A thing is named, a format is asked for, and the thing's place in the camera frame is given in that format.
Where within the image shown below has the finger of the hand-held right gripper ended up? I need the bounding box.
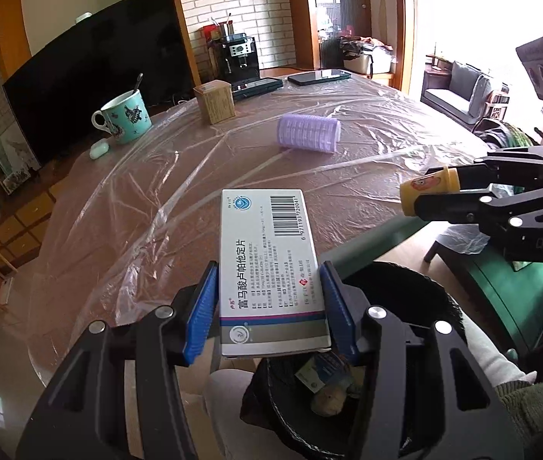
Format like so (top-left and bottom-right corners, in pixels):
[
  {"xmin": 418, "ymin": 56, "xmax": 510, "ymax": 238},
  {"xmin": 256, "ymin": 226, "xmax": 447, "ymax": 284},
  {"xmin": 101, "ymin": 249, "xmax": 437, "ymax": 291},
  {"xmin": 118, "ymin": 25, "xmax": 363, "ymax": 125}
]
[
  {"xmin": 416, "ymin": 184, "xmax": 543, "ymax": 225},
  {"xmin": 458, "ymin": 146, "xmax": 543, "ymax": 191}
]

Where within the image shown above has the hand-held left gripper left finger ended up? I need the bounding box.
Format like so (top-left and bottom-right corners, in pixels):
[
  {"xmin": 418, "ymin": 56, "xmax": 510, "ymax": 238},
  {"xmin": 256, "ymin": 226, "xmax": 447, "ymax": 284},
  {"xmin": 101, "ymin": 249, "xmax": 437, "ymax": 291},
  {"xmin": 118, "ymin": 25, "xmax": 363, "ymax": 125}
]
[{"xmin": 15, "ymin": 261, "xmax": 220, "ymax": 460}]

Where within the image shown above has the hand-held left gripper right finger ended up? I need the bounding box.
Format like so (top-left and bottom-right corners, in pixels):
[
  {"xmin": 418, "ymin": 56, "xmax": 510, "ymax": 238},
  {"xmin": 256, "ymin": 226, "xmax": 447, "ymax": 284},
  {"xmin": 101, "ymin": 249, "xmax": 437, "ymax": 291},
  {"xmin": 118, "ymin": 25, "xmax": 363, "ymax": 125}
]
[{"xmin": 319, "ymin": 261, "xmax": 526, "ymax": 460}]

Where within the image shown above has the small yellow cup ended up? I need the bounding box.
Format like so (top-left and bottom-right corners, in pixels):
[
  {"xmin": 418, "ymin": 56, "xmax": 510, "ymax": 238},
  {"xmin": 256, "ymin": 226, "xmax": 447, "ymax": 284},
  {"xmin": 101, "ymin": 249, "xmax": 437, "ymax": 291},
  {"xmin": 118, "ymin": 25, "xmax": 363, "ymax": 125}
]
[{"xmin": 399, "ymin": 165, "xmax": 460, "ymax": 217}]

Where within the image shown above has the teal white medicine box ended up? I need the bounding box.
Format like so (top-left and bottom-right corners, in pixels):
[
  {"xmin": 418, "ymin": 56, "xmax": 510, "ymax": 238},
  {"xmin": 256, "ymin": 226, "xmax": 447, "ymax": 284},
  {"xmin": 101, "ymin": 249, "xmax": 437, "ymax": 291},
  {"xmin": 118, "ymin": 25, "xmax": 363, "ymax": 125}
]
[{"xmin": 297, "ymin": 352, "xmax": 349, "ymax": 390}]

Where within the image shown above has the black trash bin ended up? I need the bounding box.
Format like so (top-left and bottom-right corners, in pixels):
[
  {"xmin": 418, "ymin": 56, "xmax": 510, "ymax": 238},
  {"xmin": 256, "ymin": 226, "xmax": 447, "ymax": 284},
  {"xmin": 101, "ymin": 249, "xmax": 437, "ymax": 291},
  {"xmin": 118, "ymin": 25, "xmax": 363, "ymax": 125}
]
[{"xmin": 240, "ymin": 261, "xmax": 466, "ymax": 460}]

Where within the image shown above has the white blue medicine box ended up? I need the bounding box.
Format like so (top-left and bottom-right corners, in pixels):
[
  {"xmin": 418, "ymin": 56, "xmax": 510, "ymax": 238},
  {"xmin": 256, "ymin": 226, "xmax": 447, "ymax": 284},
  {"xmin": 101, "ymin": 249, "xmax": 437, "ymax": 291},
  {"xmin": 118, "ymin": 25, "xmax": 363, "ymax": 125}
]
[{"xmin": 219, "ymin": 188, "xmax": 332, "ymax": 358}]

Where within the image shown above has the clear plastic bag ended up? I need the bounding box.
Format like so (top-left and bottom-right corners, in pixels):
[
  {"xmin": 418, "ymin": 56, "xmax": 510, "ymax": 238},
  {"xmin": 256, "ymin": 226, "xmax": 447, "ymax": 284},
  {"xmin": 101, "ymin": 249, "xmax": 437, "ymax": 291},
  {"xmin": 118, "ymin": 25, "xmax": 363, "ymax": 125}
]
[{"xmin": 436, "ymin": 223, "xmax": 489, "ymax": 255}]

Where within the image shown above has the green black backpack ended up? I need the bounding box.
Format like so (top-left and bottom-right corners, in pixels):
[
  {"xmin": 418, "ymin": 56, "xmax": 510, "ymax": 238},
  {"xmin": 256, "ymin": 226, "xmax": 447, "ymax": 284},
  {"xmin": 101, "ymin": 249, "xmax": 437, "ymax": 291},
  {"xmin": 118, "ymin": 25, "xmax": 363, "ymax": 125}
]
[{"xmin": 471, "ymin": 117, "xmax": 540, "ymax": 155}]

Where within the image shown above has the beige crumpled paper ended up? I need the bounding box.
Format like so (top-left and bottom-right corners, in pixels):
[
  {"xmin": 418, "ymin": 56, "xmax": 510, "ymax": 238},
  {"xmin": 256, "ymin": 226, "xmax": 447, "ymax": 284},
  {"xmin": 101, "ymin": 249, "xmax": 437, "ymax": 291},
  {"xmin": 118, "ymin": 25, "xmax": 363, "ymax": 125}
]
[{"xmin": 310, "ymin": 385, "xmax": 349, "ymax": 417}]

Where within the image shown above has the grey sofa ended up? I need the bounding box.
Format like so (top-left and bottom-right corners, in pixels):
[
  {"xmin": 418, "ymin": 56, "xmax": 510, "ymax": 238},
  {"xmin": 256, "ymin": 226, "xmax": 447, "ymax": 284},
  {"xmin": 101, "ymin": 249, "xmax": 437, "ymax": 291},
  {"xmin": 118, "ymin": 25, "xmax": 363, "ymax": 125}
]
[{"xmin": 422, "ymin": 59, "xmax": 495, "ymax": 124}]

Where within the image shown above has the clear plastic table cover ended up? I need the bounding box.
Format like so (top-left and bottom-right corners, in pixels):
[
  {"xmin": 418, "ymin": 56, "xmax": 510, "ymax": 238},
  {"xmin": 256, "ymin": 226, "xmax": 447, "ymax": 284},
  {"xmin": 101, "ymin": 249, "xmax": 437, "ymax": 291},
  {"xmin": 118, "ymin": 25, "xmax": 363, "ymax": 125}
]
[{"xmin": 27, "ymin": 74, "xmax": 492, "ymax": 384}]

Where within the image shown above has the purple hair roller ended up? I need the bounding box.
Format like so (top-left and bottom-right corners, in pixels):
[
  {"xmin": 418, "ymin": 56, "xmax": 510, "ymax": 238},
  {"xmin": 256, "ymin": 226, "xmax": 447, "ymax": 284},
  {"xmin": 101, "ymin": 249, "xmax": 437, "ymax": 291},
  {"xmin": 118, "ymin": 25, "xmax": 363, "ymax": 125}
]
[{"xmin": 276, "ymin": 114, "xmax": 340, "ymax": 154}]

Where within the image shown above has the white bag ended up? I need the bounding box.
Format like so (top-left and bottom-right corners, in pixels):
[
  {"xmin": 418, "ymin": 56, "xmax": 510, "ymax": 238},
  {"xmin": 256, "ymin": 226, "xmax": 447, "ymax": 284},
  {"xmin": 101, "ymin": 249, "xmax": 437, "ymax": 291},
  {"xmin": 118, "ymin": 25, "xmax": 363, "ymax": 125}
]
[{"xmin": 342, "ymin": 50, "xmax": 393, "ymax": 76}]

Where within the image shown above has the wooden drawer cabinet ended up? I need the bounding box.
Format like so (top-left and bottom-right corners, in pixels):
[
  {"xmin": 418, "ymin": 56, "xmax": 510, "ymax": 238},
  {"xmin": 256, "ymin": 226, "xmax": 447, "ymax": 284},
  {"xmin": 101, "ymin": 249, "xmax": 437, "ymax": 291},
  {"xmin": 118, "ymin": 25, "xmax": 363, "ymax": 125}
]
[{"xmin": 0, "ymin": 186, "xmax": 57, "ymax": 270}]

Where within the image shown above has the teal printed mug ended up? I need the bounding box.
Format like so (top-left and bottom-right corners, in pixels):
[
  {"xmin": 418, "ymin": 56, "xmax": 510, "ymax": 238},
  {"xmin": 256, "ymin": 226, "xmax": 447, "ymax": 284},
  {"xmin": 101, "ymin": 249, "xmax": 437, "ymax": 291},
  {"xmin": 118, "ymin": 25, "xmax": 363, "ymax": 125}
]
[{"xmin": 91, "ymin": 90, "xmax": 154, "ymax": 145}]

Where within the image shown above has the wooden toothpick box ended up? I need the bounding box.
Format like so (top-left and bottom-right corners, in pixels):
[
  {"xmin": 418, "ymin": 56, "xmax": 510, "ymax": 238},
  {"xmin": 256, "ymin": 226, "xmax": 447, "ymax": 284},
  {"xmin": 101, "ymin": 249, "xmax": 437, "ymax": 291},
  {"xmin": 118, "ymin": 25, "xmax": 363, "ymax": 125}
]
[{"xmin": 193, "ymin": 80, "xmax": 236, "ymax": 126}]

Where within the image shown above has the olive knit cloth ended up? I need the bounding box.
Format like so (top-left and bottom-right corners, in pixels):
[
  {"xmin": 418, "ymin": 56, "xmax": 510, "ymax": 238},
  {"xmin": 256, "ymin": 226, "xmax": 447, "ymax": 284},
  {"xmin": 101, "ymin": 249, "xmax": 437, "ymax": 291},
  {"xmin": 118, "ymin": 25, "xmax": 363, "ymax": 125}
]
[{"xmin": 495, "ymin": 380, "xmax": 543, "ymax": 447}]

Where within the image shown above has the black coffee machine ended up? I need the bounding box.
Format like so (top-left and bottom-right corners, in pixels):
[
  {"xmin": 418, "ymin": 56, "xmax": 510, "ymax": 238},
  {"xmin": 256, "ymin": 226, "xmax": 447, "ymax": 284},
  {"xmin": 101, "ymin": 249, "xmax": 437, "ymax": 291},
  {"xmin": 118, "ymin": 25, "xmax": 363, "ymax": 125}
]
[{"xmin": 216, "ymin": 35, "xmax": 261, "ymax": 85}]

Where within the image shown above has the black television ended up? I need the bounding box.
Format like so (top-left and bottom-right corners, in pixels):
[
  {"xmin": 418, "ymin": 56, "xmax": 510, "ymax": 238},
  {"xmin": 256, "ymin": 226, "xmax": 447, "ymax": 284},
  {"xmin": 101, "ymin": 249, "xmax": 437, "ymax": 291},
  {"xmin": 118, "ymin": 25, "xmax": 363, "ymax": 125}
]
[{"xmin": 2, "ymin": 0, "xmax": 196, "ymax": 164}]

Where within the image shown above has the leaning picture frame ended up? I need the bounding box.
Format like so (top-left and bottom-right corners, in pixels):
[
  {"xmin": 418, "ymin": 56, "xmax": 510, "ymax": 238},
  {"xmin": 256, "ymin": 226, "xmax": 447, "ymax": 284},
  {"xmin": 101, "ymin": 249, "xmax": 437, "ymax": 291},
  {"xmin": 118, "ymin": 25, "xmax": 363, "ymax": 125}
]
[{"xmin": 0, "ymin": 119, "xmax": 43, "ymax": 193}]

